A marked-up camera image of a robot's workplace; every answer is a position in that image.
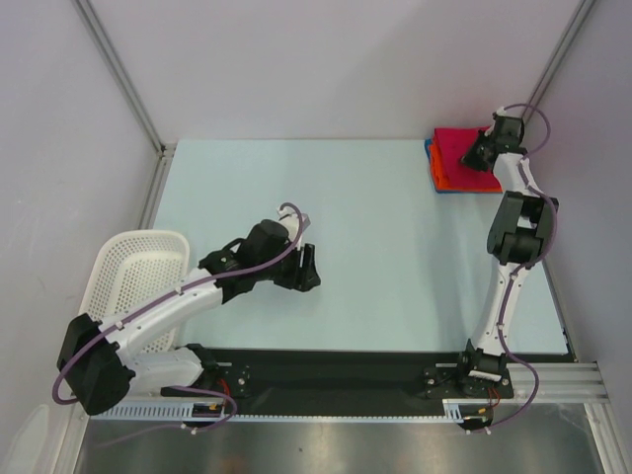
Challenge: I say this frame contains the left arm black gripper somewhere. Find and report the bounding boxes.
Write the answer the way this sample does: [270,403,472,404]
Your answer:
[255,239,319,291]

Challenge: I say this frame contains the crimson red t-shirt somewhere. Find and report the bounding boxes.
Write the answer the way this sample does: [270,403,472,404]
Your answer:
[432,127,499,184]

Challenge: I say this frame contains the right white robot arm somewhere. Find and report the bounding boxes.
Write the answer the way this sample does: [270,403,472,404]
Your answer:
[455,104,559,397]

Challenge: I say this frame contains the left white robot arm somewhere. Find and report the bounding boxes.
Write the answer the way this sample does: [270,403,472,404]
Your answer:
[51,202,321,416]

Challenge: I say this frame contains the folded orange t-shirt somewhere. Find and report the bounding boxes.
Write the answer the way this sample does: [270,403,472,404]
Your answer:
[429,142,448,192]

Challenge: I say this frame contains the folded blue t-shirt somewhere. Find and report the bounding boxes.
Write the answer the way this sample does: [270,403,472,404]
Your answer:
[424,139,503,194]

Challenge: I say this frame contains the black base mounting strip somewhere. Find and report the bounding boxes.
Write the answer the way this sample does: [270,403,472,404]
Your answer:
[161,349,548,418]

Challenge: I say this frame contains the white perforated plastic basket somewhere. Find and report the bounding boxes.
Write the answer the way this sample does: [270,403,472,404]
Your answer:
[78,229,192,355]

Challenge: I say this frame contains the right aluminium corner post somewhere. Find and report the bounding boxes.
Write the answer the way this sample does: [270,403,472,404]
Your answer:
[508,0,598,149]

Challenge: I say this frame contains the aluminium corner post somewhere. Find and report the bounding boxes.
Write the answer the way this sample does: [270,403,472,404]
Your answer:
[68,0,167,154]
[508,0,598,149]

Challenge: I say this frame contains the left aluminium corner post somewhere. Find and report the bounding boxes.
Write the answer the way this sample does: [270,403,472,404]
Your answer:
[68,0,167,154]

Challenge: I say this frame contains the left slotted cable duct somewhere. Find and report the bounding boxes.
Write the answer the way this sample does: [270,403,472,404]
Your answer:
[103,400,233,422]

